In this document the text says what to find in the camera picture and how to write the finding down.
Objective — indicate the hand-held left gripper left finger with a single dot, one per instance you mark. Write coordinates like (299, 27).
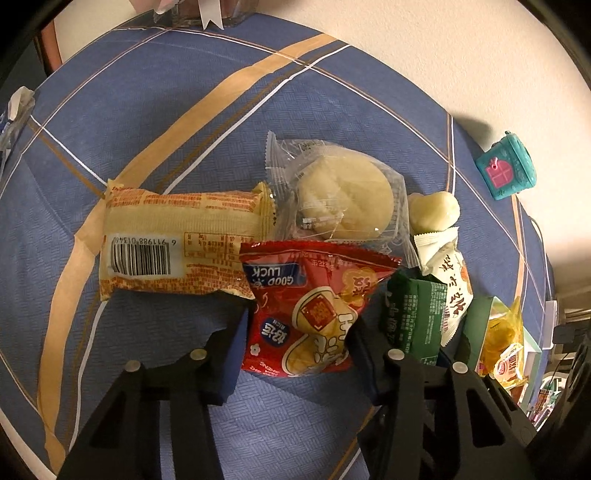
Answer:
(233, 360)

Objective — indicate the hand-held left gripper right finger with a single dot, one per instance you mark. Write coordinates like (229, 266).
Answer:
(364, 364)

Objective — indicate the large red snack packet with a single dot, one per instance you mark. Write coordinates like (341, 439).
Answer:
(314, 295)

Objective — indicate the green tray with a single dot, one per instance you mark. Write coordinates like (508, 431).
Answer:
(475, 318)

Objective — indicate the small white red-label packet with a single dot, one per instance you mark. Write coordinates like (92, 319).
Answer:
(511, 364)

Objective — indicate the green snack packet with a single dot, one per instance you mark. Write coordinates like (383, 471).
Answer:
(415, 314)

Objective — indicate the yellow snack packet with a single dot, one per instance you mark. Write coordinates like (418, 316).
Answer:
(501, 327)

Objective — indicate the white snack packet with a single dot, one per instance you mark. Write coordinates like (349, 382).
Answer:
(445, 263)

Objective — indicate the long beige barcode snack packet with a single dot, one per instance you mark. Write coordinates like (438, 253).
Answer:
(184, 217)

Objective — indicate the clear-wrapped round pastry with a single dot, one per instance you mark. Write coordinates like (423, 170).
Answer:
(346, 198)

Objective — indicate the small round white pastry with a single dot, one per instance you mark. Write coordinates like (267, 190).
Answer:
(434, 212)

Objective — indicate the teal toy house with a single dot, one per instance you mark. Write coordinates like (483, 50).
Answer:
(508, 166)

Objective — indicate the blue plaid tablecloth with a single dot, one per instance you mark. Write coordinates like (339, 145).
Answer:
(161, 115)

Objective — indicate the blue white tissue pack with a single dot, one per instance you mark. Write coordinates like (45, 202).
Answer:
(14, 120)

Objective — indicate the white ribbon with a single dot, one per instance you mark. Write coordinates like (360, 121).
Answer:
(211, 14)

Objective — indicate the brown board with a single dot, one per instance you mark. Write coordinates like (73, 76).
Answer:
(50, 50)

